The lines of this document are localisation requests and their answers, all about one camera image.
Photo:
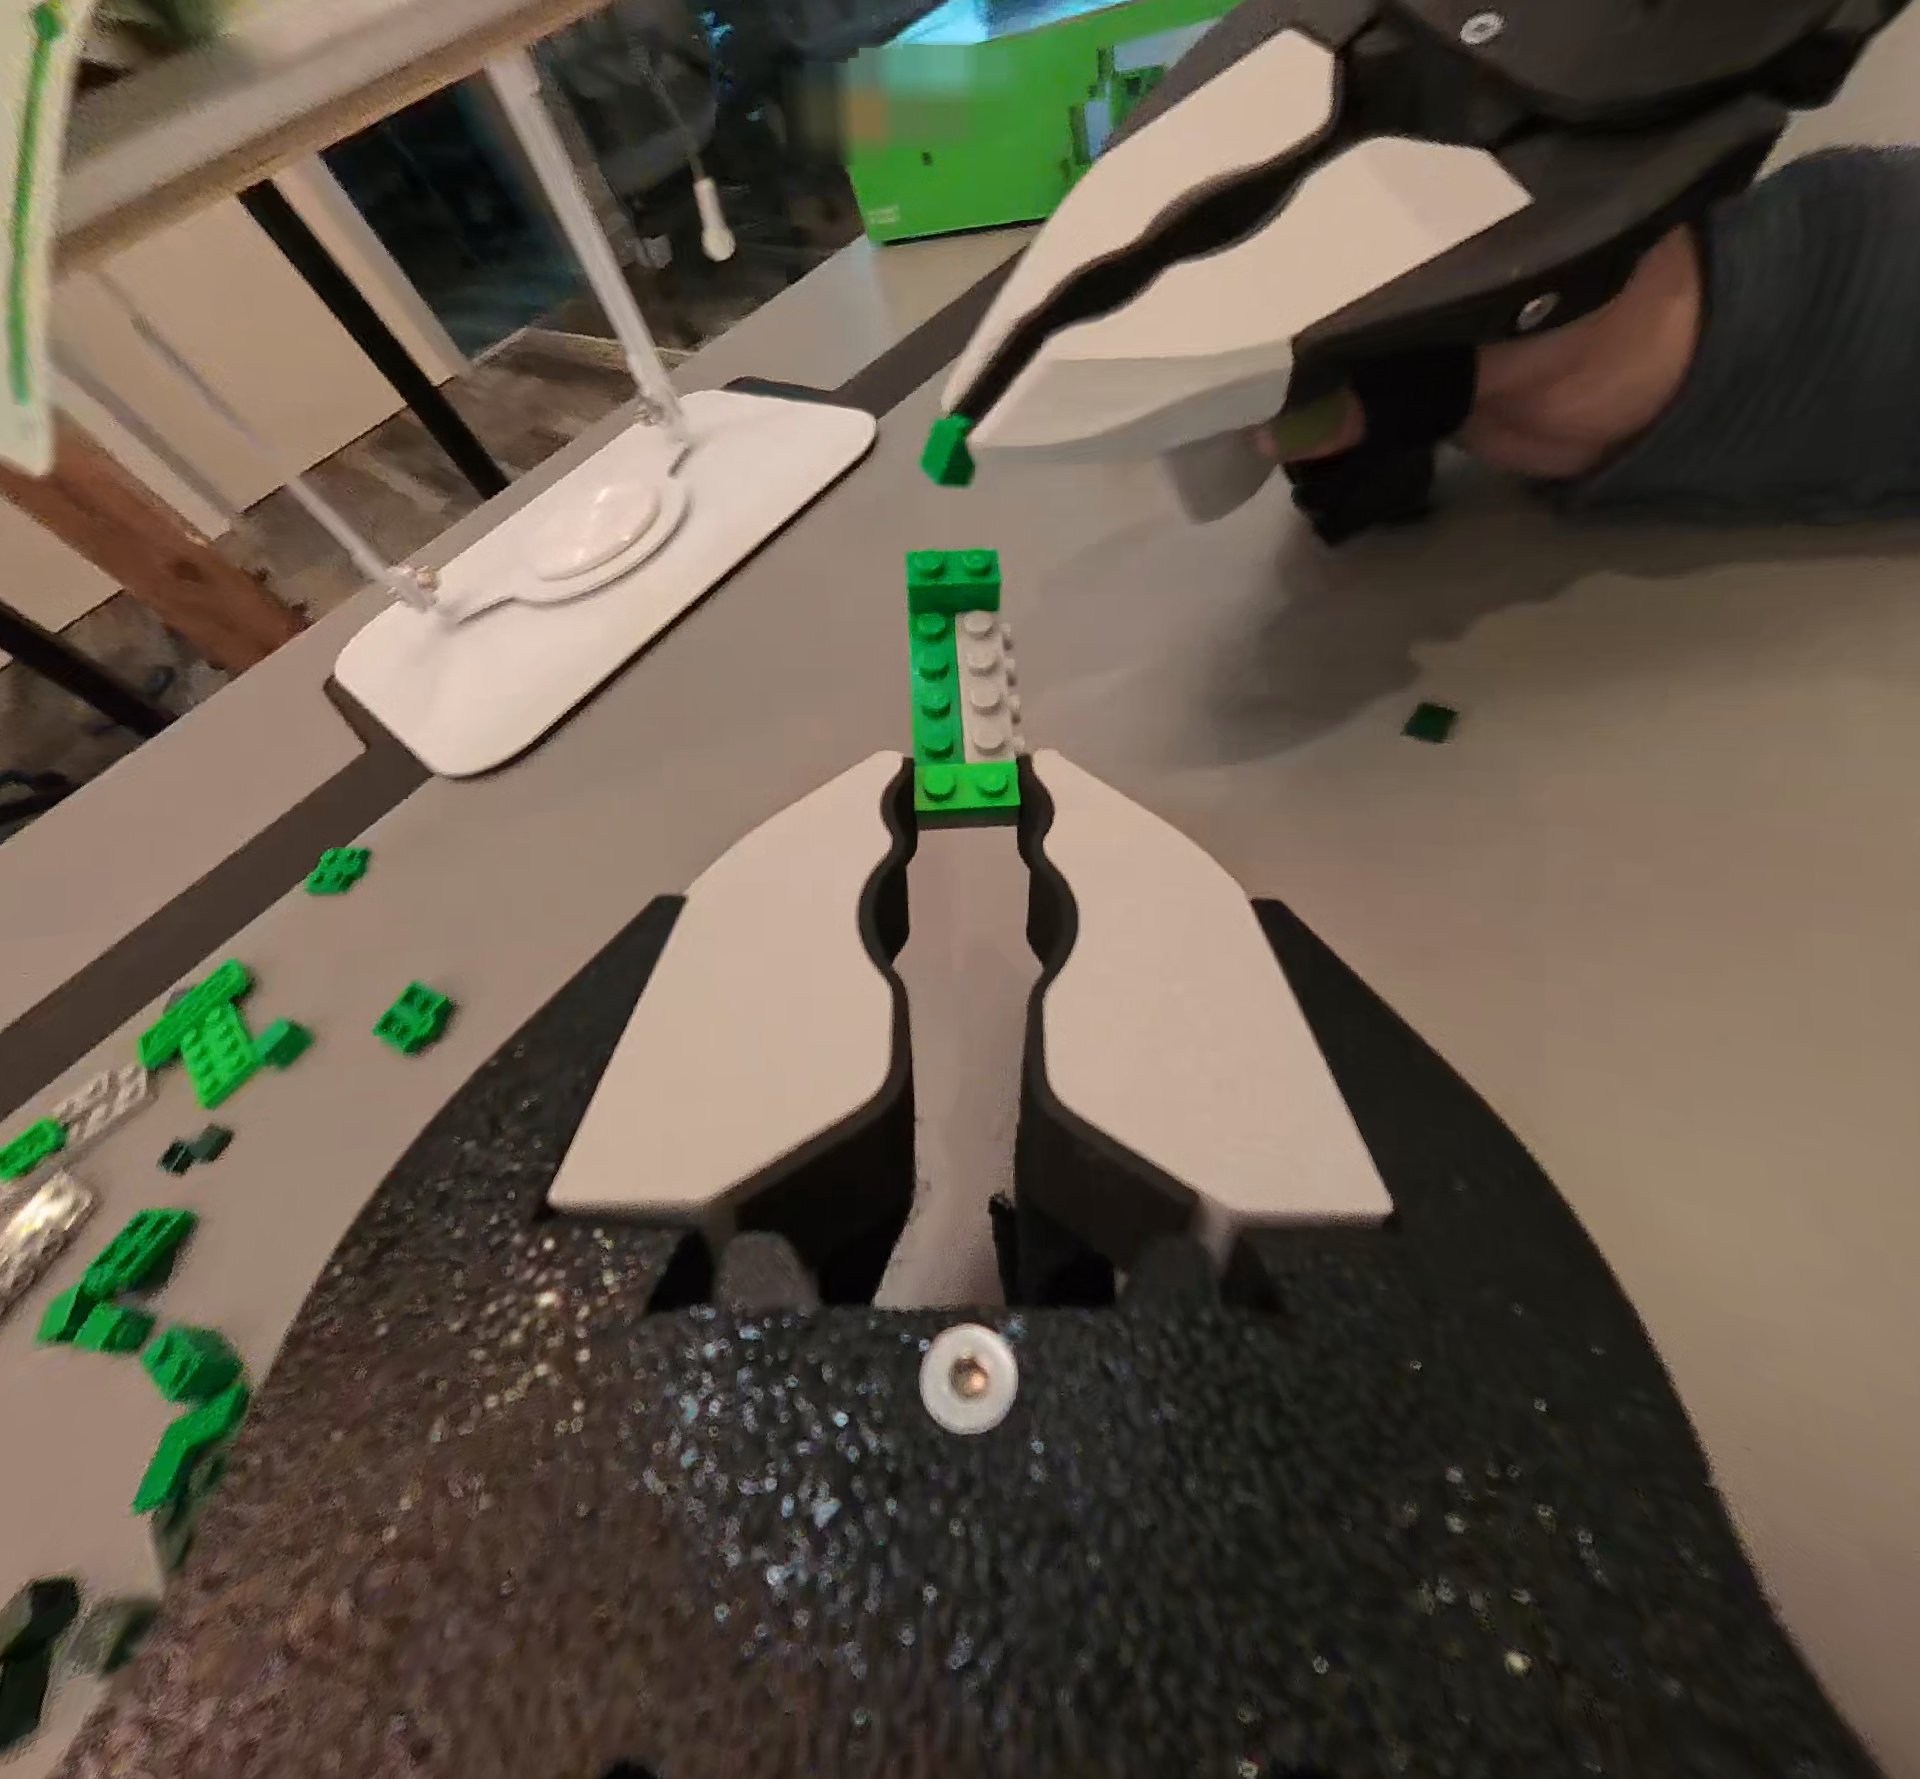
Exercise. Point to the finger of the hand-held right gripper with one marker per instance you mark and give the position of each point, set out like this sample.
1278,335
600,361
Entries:
1185,159
1245,309

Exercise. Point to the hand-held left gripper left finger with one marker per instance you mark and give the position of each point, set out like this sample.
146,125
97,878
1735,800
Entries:
750,1014

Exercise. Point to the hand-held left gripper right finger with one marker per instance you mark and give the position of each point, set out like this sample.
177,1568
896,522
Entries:
1201,1044

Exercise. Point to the small green toy brick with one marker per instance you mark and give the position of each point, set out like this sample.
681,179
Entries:
948,448

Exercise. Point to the green and grey brick assembly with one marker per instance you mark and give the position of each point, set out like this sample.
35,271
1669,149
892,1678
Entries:
945,700

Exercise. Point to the person's right forearm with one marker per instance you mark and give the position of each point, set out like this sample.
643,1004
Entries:
1800,339

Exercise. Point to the grey desk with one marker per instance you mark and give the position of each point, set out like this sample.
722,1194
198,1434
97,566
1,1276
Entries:
1501,910

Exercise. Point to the person's right hand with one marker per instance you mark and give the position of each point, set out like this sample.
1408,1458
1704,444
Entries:
1590,385

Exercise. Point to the green cardboard box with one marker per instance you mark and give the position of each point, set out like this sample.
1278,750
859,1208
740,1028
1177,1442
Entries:
991,129

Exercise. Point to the dark green toy tile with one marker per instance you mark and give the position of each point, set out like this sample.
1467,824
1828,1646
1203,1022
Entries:
1429,722

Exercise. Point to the white stand base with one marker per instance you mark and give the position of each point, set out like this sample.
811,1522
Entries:
600,580

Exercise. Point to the scattered green toy bricks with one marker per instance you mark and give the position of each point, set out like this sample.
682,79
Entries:
225,1044

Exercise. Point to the grey toy plate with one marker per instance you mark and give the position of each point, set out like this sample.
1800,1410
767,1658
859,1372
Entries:
38,1232
99,1096

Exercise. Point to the table with black legs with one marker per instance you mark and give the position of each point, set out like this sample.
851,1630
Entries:
374,325

